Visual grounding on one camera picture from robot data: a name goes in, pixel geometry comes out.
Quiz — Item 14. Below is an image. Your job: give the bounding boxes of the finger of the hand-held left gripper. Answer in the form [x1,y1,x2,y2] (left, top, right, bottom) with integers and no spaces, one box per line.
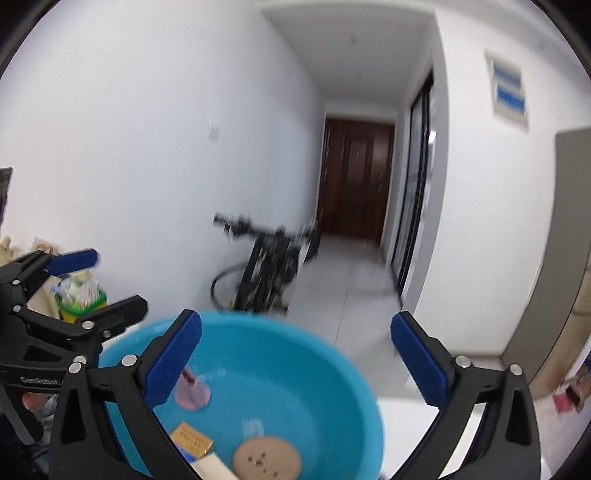
[0,248,101,296]
[21,295,148,365]

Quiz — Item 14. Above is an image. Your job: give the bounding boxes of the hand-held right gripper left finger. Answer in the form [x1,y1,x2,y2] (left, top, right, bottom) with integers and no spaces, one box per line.
[48,309,204,480]

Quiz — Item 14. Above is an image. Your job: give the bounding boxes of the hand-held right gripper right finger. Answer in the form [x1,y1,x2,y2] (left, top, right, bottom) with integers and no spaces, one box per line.
[390,311,543,480]

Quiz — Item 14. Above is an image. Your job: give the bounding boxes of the pink small holder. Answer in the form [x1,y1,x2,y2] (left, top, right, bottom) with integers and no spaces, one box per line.
[179,367,212,411]

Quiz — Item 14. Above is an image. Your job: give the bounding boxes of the gold cardboard box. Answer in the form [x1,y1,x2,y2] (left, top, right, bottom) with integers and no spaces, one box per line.
[170,421,214,462]

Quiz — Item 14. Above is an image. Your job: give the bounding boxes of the beige cardboard box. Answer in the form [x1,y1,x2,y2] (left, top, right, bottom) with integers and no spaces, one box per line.
[190,451,237,480]

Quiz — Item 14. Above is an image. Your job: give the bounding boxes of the blue plastic basin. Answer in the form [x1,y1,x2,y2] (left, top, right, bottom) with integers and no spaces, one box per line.
[97,310,385,480]

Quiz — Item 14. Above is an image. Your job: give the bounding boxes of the round beige disc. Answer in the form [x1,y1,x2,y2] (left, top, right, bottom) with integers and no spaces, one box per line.
[232,438,303,480]

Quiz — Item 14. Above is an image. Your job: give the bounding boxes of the person's left hand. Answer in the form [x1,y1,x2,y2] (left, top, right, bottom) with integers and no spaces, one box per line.
[21,391,58,413]

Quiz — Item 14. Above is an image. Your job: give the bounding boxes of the pile of small sachets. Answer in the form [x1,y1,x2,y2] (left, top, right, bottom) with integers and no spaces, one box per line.
[58,272,105,305]

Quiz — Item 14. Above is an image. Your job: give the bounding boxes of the yellow green bucket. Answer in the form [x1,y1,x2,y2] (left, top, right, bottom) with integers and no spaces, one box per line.
[54,288,109,324]

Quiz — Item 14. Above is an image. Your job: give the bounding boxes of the beige plush toy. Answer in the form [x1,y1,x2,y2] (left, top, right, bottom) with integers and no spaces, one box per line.
[0,235,19,265]

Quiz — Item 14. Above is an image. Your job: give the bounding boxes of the black bicycle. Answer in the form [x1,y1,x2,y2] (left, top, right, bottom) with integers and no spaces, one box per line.
[210,211,324,319]

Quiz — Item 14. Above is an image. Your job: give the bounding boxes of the pink dustpan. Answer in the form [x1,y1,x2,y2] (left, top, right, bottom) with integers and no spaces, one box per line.
[551,390,575,415]

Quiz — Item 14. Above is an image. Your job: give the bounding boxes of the gold grey refrigerator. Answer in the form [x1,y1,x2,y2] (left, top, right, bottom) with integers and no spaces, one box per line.
[501,128,591,398]

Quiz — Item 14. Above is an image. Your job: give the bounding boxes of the black framed sliding door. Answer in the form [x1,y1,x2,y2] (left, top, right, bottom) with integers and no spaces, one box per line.
[390,69,437,305]

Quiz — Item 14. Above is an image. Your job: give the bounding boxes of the brown entrance door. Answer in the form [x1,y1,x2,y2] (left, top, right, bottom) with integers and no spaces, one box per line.
[316,117,395,241]

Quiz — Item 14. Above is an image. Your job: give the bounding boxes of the wall electrical panel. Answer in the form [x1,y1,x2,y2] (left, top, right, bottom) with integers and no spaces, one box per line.
[485,50,529,132]

